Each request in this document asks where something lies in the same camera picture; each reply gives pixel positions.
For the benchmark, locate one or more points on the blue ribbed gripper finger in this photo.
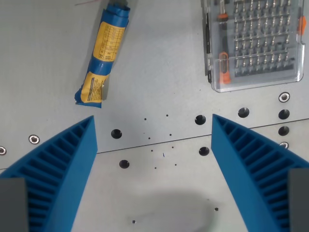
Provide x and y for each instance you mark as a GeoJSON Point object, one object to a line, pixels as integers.
{"type": "Point", "coordinates": [65, 169]}
{"type": "Point", "coordinates": [243, 166]}

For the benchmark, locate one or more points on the rolled blue bag yellow label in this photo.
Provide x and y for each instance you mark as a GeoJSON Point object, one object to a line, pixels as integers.
{"type": "Point", "coordinates": [106, 43]}

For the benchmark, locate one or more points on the silver table screw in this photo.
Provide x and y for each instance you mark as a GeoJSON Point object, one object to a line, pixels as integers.
{"type": "Point", "coordinates": [284, 97]}
{"type": "Point", "coordinates": [2, 150]}
{"type": "Point", "coordinates": [33, 139]}
{"type": "Point", "coordinates": [284, 145]}

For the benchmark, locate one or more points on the clear plastic screwdriver bit case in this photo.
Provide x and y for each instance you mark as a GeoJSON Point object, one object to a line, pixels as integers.
{"type": "Point", "coordinates": [256, 82]}

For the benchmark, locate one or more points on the black bit rack with bits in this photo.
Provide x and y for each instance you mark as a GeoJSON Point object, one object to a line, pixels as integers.
{"type": "Point", "coordinates": [263, 36]}

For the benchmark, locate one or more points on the orange black extension shaft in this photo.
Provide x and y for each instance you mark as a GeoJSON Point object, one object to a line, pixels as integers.
{"type": "Point", "coordinates": [222, 18]}

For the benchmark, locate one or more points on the orange case latch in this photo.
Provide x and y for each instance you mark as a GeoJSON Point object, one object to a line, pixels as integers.
{"type": "Point", "coordinates": [301, 24]}

